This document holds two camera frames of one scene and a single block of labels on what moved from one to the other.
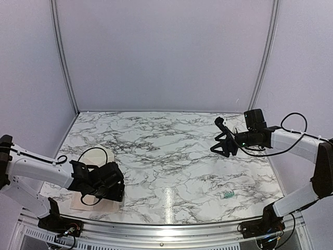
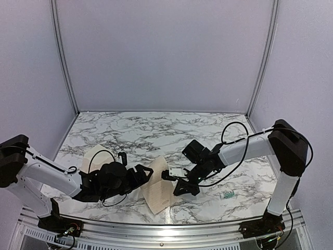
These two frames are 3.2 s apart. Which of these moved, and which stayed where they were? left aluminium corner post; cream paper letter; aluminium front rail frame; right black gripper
Moved: right black gripper; cream paper letter
Stayed: left aluminium corner post; aluminium front rail frame
